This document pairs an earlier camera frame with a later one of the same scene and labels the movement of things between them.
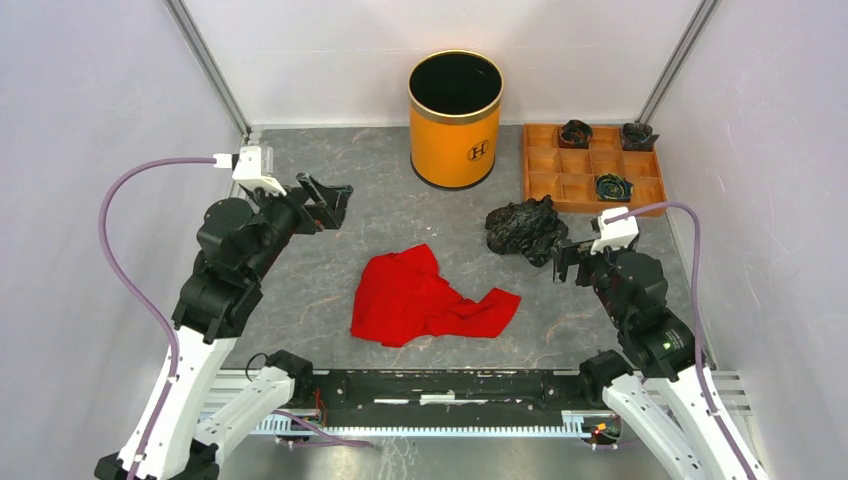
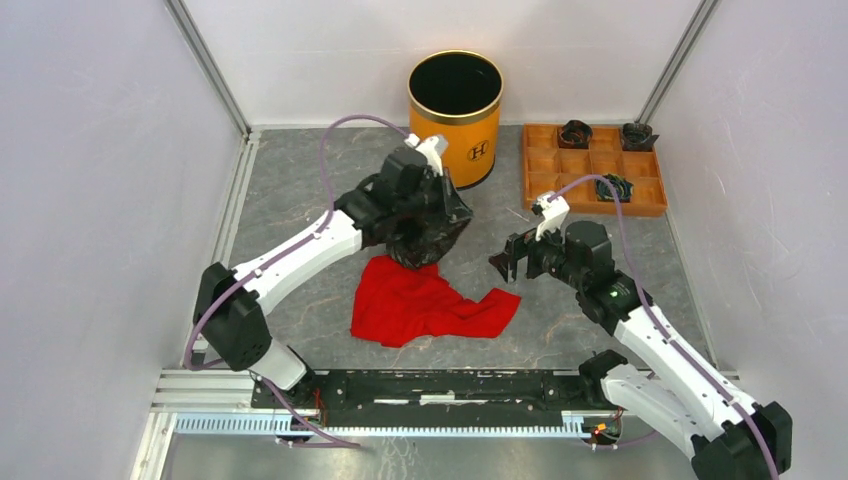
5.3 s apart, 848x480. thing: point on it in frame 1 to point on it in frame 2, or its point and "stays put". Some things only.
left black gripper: x=317 y=217 to x=451 y=207
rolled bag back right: x=636 y=136 stays put
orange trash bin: x=454 y=99 stays put
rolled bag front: x=611 y=187 stays put
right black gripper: x=565 y=253 to x=505 y=262
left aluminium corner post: x=207 y=63 stays put
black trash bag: x=531 y=227 to x=418 y=241
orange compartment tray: x=568 y=175 stays put
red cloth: x=401 y=295 stays put
